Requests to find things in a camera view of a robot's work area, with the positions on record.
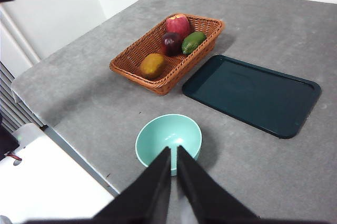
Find dark green rectangular tray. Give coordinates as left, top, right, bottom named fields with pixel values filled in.
left=181, top=55, right=322, bottom=140

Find green avocado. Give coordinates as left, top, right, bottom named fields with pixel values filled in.
left=181, top=31, right=206, bottom=55

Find teal ribbed bowl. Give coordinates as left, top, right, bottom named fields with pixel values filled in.
left=135, top=114, right=203, bottom=177

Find brown kiwifruit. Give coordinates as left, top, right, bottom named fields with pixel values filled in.
left=139, top=53, right=167, bottom=79

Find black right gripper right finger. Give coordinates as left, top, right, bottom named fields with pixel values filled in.
left=177, top=145, right=261, bottom=224

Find red apple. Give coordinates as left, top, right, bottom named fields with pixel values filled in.
left=165, top=14, right=191, bottom=39

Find grey slatted panel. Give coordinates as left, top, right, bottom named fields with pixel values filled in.
left=0, top=60, right=47, bottom=133

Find dark purple plum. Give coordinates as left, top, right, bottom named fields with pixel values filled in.
left=161, top=32, right=182, bottom=56

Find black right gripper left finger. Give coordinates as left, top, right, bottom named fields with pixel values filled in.
left=92, top=146, right=172, bottom=224

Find brown wicker basket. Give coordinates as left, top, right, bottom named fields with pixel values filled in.
left=109, top=13, right=226, bottom=96

